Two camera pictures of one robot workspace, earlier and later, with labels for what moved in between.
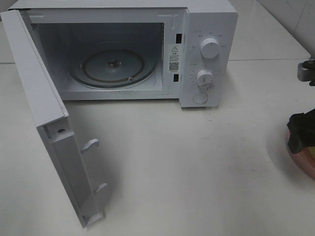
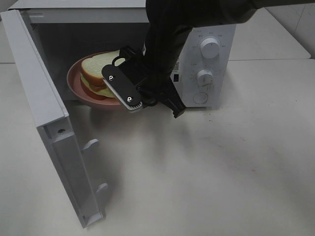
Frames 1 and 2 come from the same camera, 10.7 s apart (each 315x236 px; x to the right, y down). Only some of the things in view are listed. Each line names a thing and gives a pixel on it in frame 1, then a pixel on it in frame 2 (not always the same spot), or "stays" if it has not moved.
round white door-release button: x=200 y=98 stays
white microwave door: x=49 y=113 stays
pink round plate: x=305 y=157 to x=73 y=75
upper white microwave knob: x=210 y=47 stays
